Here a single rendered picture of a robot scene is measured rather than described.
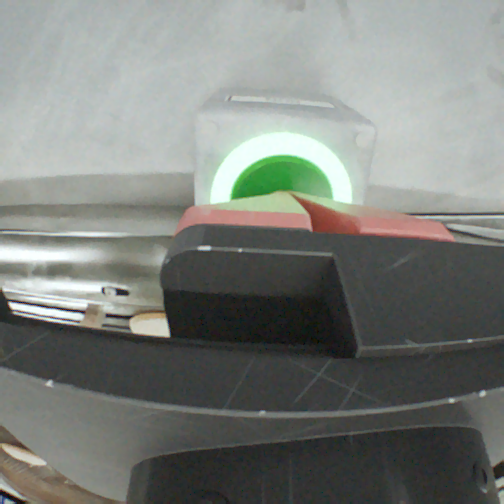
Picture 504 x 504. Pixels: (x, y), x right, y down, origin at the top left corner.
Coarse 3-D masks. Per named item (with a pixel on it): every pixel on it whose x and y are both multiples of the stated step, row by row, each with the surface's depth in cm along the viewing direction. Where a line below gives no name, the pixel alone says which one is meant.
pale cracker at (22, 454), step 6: (6, 444) 33; (6, 450) 33; (12, 450) 32; (18, 450) 32; (24, 450) 33; (18, 456) 33; (24, 456) 32; (30, 456) 32; (36, 456) 33; (30, 462) 33; (36, 462) 33; (42, 462) 33
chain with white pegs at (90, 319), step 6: (12, 300) 25; (18, 300) 25; (30, 306) 25; (36, 306) 25; (42, 306) 25; (48, 306) 25; (54, 306) 25; (72, 312) 25; (78, 312) 25; (84, 312) 25; (90, 312) 23; (96, 312) 23; (84, 318) 23; (90, 318) 23; (96, 318) 23; (102, 318) 24; (120, 318) 25; (126, 318) 25; (84, 324) 22; (90, 324) 22; (96, 324) 23
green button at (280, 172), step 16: (256, 160) 12; (272, 160) 11; (288, 160) 11; (304, 160) 11; (240, 176) 12; (256, 176) 12; (272, 176) 12; (288, 176) 12; (304, 176) 12; (320, 176) 12; (240, 192) 12; (256, 192) 12; (272, 192) 12; (304, 192) 12; (320, 192) 12
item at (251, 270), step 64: (192, 256) 4; (256, 256) 4; (320, 256) 4; (384, 256) 4; (448, 256) 4; (192, 320) 5; (256, 320) 5; (320, 320) 4; (384, 320) 3; (448, 320) 3
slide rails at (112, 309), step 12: (24, 300) 23; (36, 300) 23; (48, 300) 23; (60, 300) 23; (24, 312) 24; (108, 312) 23; (120, 312) 23; (132, 312) 23; (144, 312) 23; (108, 324) 24
